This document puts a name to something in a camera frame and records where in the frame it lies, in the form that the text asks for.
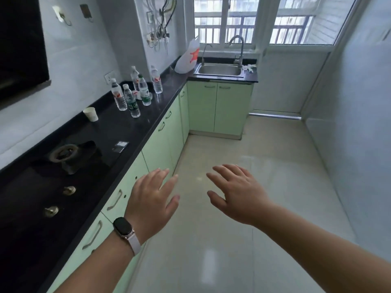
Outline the grey framed sliding window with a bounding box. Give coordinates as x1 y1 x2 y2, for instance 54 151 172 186
192 0 268 49

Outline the white smartwatch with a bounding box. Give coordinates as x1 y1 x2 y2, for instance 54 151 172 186
112 217 142 257

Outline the white paper cup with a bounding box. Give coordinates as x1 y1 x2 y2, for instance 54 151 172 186
83 107 99 122

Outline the light green sink cupboard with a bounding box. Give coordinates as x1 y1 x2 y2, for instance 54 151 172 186
186 81 254 140

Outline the person's right forearm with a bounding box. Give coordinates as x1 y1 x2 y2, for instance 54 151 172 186
253 203 391 293

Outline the green cap water bottle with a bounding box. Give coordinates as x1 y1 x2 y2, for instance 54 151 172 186
137 74 152 106

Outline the stainless steel sink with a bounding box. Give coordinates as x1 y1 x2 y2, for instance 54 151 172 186
194 62 246 79

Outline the chrome threshold pipe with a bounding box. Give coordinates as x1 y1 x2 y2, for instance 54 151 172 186
249 111 302 120

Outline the black burner pan support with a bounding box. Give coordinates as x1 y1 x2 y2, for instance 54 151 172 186
48 140 103 176

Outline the person's right hand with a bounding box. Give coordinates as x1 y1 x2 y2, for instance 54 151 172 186
206 164 277 227

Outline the person's left forearm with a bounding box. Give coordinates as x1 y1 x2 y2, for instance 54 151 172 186
53 238 135 293

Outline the black glass gas hob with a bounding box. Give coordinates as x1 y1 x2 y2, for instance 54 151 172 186
0 140 130 272

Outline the white plastic bag orange print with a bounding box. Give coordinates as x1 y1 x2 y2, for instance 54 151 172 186
174 36 201 74

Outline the small thin faucet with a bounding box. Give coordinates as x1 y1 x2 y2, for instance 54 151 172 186
201 43 213 66

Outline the black range hood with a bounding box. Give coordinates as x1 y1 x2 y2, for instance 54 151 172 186
0 0 52 110

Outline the black heater hose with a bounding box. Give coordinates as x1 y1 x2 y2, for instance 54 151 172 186
157 0 178 35

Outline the dark metal balcony railing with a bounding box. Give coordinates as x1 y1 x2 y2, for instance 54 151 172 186
194 15 315 45

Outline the tall chrome faucet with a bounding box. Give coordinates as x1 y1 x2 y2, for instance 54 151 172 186
228 35 245 68

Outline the person's left hand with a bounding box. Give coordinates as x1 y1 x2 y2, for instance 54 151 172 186
123 167 181 245

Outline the grey balcony door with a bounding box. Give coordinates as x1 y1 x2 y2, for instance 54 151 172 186
250 0 362 115

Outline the dark green label water bottle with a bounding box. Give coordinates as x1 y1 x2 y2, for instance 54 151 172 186
123 84 141 118

